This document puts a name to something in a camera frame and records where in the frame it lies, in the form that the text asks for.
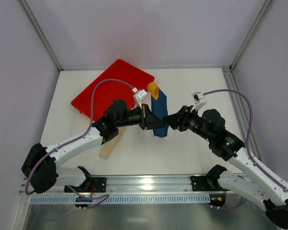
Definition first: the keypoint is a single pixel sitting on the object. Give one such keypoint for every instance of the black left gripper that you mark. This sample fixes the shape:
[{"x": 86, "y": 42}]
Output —
[{"x": 144, "y": 117}]

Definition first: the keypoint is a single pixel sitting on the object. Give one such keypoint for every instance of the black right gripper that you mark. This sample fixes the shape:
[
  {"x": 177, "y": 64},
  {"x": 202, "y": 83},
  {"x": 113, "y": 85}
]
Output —
[{"x": 185, "y": 118}]

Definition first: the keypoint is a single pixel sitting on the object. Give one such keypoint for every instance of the dark blue paper napkin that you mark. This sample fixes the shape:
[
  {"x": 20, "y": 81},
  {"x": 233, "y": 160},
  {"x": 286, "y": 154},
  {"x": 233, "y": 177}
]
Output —
[{"x": 160, "y": 110}]

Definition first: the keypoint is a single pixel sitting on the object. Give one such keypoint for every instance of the orange plastic spoon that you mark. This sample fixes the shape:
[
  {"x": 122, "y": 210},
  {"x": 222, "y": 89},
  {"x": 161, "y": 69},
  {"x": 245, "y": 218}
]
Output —
[{"x": 153, "y": 89}]

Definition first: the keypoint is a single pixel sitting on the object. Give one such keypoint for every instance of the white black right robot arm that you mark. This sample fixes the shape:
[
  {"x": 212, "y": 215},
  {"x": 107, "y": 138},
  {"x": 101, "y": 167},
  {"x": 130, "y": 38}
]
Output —
[{"x": 265, "y": 189}]

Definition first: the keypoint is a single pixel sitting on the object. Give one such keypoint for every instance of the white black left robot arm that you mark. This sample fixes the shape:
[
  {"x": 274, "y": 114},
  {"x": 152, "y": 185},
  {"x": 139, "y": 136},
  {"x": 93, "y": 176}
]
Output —
[{"x": 43, "y": 165}]

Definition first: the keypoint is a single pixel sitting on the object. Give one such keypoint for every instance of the red plastic tray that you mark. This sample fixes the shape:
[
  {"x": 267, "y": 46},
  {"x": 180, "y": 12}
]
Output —
[{"x": 109, "y": 91}]

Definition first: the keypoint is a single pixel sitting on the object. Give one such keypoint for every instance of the right black controller board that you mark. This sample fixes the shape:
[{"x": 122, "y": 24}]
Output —
[{"x": 217, "y": 200}]

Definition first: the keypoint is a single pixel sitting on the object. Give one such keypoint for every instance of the black controller board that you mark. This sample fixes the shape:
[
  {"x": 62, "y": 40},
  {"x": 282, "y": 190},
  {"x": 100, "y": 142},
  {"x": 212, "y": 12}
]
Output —
[
  {"x": 217, "y": 200},
  {"x": 83, "y": 202}
]

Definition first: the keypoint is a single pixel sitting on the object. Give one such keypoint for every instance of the left black controller board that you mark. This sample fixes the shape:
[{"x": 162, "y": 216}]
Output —
[{"x": 83, "y": 202}]

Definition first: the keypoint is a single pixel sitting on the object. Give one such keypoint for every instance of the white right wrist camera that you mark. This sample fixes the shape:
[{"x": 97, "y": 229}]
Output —
[{"x": 199, "y": 100}]

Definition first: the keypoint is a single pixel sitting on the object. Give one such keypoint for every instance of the aluminium right side rail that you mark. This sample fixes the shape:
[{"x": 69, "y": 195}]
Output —
[{"x": 241, "y": 111}]

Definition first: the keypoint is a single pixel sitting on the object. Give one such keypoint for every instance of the aluminium rail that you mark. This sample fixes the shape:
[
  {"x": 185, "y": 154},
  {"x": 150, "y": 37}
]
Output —
[
  {"x": 241, "y": 111},
  {"x": 130, "y": 184}
]

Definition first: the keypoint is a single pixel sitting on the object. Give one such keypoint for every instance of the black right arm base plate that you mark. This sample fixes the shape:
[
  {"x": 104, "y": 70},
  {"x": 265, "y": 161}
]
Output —
[{"x": 205, "y": 183}]

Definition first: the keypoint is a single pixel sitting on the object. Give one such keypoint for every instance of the white slotted cable duct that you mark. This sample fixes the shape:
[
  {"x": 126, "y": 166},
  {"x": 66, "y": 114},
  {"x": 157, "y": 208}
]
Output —
[{"x": 125, "y": 199}]

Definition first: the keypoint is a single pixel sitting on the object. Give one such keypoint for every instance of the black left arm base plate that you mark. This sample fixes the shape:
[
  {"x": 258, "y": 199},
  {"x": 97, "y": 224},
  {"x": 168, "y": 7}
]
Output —
[{"x": 95, "y": 184}]

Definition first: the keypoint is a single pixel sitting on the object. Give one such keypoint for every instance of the aluminium front rail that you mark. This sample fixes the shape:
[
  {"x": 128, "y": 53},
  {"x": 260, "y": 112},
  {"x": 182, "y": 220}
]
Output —
[{"x": 130, "y": 184}]

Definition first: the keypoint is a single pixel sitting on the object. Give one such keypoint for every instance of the aluminium right corner post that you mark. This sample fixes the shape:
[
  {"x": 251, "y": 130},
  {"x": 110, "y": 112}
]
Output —
[{"x": 261, "y": 15}]

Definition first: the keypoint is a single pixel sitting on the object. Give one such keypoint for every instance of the aluminium corner post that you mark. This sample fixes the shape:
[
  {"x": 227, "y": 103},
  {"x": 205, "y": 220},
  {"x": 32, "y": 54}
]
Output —
[
  {"x": 38, "y": 30},
  {"x": 261, "y": 15}
]

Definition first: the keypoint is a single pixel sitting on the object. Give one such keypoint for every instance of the aluminium left corner post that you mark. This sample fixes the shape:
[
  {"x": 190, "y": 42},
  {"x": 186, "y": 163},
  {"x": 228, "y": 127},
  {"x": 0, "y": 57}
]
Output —
[{"x": 38, "y": 30}]

